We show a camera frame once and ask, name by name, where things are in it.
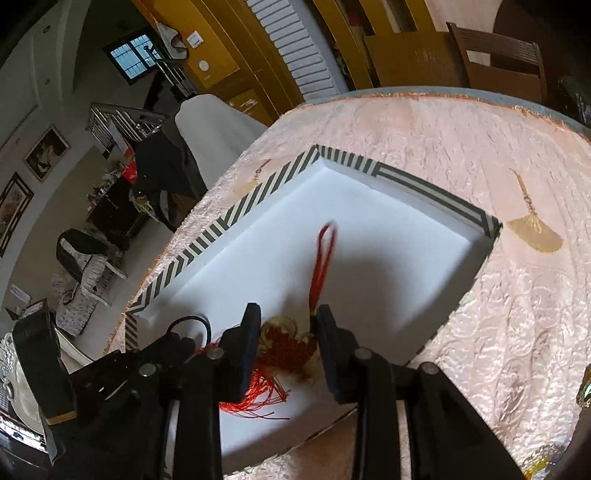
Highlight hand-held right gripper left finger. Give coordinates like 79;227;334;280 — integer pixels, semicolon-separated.
55;302;262;480

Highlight yellow wooden cabinet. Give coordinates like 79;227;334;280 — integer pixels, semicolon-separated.
134;0;305;125

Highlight grey hanging towel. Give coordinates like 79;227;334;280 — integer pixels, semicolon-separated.
157;23;190;60

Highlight red knot tassel ornament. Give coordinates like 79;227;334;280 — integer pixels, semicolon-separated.
194;220;340;422

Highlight metal stair railing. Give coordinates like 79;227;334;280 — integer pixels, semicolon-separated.
88;102;167;158

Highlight striped edge white tray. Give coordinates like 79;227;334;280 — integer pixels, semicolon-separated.
126;144;503;476

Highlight dark framed window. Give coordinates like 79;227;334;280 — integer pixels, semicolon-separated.
102;28;164;86

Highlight white louvered door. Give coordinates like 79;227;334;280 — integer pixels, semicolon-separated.
245;0;349;103

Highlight patterned armchair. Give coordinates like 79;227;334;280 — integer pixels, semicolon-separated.
54;228;127;335

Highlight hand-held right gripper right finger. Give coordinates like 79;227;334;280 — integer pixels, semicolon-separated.
316;304;525;480

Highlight light framed wall picture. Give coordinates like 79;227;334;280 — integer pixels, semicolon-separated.
23;126;71;184

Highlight gold green ball ornament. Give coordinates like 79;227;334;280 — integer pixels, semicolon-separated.
575;364;591;409

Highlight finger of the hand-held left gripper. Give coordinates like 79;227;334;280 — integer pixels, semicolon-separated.
11;299;78;425

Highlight brown wooden chair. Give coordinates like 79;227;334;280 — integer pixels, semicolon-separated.
447;22;548;104

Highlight dark side table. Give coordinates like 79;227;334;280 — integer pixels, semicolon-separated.
85;178;148;241

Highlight white cloth covered chair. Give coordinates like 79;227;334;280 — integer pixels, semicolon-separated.
174;93;269;190

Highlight pink textured tablecloth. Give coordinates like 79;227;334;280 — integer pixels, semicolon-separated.
106;90;591;480

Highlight brown flat board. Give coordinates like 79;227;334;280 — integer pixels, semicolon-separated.
364;31;472;89

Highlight dark jacket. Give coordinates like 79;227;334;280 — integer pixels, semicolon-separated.
131;129;208;232

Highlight black bag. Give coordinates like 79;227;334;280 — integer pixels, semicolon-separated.
556;74;591;139

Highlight dark framed wall picture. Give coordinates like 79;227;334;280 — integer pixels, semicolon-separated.
0;172;35;257

